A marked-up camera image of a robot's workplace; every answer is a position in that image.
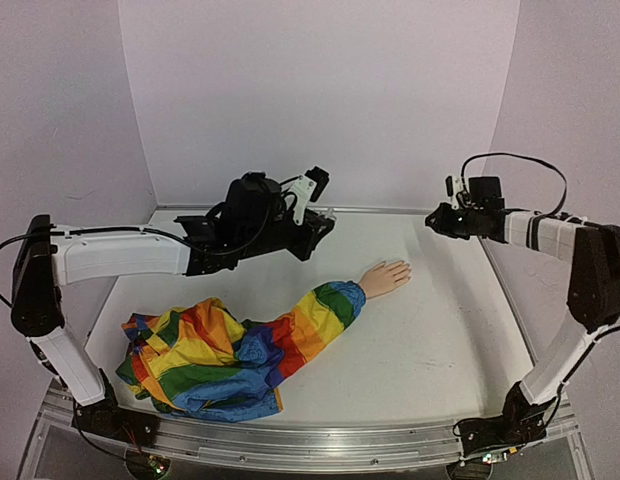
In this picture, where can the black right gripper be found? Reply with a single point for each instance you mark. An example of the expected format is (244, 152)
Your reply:
(444, 220)

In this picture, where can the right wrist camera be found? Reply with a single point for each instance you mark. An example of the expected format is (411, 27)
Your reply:
(457, 192)

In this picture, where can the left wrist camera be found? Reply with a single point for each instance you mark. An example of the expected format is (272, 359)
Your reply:
(305, 190)

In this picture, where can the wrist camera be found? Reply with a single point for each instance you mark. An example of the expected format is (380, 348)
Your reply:
(457, 192)
(305, 190)

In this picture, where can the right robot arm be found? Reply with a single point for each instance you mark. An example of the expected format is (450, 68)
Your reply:
(476, 208)

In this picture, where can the mannequin hand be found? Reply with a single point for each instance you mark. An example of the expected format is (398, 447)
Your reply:
(385, 278)

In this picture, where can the rainbow striped jacket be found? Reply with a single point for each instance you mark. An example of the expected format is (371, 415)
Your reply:
(200, 362)

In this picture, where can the clear nail polish bottle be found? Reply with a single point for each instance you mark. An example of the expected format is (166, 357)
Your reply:
(329, 215)

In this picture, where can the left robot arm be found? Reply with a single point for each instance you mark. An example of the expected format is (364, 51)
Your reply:
(258, 216)

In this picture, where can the aluminium front rail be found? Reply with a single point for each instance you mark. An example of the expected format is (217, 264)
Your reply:
(307, 449)

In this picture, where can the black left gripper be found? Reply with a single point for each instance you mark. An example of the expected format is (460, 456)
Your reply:
(315, 236)

